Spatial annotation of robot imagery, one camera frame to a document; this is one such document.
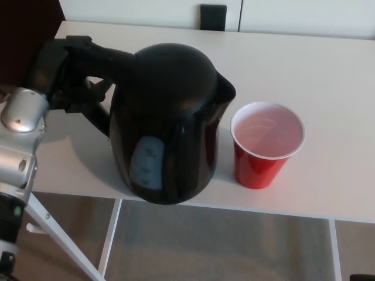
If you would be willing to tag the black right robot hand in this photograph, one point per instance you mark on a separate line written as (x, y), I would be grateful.
(363, 277)

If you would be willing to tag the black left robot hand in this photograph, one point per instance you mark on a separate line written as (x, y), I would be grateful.
(48, 70)

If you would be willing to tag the black electric kettle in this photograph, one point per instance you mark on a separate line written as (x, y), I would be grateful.
(175, 117)

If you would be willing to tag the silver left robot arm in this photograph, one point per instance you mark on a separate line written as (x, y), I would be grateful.
(20, 117)

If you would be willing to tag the red plastic cup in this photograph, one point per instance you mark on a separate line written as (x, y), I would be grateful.
(257, 167)

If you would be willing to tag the dark brown wooden door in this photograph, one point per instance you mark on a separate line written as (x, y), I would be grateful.
(23, 29)

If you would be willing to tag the grey mesh table panel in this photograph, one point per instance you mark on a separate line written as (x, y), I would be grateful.
(219, 246)

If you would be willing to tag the white table side hook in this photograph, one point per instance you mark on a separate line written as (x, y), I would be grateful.
(32, 228)

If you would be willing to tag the white cabinet front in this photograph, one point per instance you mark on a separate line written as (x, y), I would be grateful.
(307, 14)

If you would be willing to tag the black rectangular wall plate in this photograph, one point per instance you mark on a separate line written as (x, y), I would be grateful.
(213, 17)

